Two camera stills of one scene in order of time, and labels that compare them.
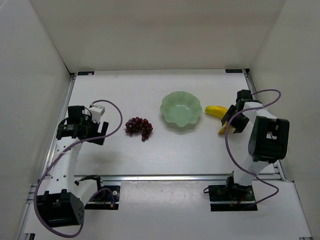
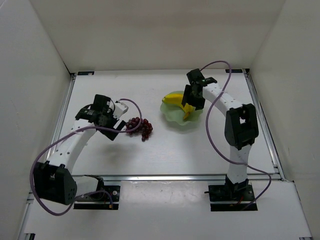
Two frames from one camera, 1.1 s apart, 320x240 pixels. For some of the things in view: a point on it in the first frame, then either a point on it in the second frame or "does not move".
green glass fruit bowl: (180, 108) does not move
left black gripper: (98, 133) -> (110, 128)
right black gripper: (235, 118) -> (194, 94)
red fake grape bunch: (136, 124) does not move
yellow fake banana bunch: (218, 111) -> (176, 99)
